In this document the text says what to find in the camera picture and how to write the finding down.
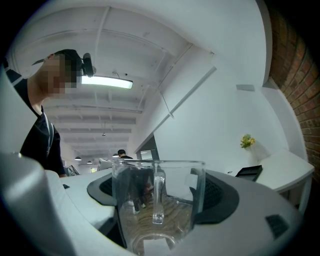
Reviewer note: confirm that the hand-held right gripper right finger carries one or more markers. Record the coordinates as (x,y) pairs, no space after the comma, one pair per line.
(245,225)

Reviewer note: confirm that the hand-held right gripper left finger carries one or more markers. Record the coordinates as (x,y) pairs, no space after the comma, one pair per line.
(82,207)

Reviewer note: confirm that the black flat box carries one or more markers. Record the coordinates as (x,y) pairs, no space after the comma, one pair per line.
(250,172)

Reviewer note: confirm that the white desk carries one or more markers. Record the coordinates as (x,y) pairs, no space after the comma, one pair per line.
(287,170)

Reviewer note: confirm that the person's black shirt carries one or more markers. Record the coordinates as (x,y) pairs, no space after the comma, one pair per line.
(40,145)

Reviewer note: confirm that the yellow flower bunch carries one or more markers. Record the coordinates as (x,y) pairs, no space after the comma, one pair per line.
(247,141)

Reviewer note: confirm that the long ceiling tube light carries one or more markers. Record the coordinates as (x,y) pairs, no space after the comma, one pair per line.
(107,82)

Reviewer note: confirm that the person's head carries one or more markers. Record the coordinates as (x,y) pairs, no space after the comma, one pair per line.
(47,80)

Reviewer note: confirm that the grey wall vent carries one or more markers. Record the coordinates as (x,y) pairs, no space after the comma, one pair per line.
(245,87)

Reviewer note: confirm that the black head-mounted camera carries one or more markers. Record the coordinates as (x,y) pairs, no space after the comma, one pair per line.
(88,65)

